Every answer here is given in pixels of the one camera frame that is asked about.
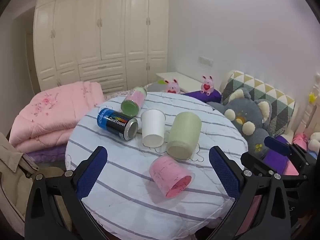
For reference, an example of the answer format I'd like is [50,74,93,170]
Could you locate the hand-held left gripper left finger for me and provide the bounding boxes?
[24,146,108,240]

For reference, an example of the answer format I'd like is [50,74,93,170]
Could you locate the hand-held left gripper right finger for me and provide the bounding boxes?
[209,146,292,240]

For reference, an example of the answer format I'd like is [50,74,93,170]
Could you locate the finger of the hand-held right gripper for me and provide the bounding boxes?
[240,152,307,181]
[264,136,292,157]

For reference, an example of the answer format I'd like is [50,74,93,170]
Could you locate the pink plastic cup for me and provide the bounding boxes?
[149,155,195,198]

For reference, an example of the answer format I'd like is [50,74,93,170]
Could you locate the pale green plastic cup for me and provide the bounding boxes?
[166,112,202,160]

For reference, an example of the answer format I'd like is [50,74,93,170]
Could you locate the white plastic cup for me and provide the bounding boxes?
[141,109,166,147]

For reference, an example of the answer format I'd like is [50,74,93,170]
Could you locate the green and pink cup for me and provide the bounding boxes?
[121,86,148,117]

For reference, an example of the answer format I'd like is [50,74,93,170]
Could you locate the purple cloth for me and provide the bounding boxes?
[262,152,286,173]

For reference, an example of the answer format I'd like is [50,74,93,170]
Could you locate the white plush toy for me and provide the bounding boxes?
[308,132,320,153]

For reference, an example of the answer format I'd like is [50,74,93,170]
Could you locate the white headboard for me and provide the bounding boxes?
[295,72,320,140]

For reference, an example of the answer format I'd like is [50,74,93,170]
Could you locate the grey koala plush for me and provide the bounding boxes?
[207,88,273,161]

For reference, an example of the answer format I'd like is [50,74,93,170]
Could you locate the triangle patterned pillow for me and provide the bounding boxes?
[220,70,296,137]

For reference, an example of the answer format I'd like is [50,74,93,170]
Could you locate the purple fluffy blanket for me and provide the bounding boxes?
[25,144,70,165]

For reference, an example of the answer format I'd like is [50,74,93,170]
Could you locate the blue and black can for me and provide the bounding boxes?
[97,107,139,142]

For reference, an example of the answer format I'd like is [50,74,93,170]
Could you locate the folded pink quilt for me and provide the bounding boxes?
[9,81,105,153]

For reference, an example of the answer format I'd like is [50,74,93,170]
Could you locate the beige jacket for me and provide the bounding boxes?
[0,132,40,230]

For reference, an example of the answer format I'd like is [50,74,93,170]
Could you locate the purple cushion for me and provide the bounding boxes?
[181,89,223,103]

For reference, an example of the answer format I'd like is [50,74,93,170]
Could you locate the pink bunny plush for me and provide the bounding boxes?
[201,75,215,96]
[164,78,181,94]

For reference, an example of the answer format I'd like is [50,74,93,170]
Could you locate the white bedside table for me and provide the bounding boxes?
[155,72,204,93]

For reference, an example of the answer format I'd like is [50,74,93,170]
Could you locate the grey cushion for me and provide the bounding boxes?
[147,81,168,92]

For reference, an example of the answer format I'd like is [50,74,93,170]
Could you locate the cream white wardrobe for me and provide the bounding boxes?
[32,0,169,94]

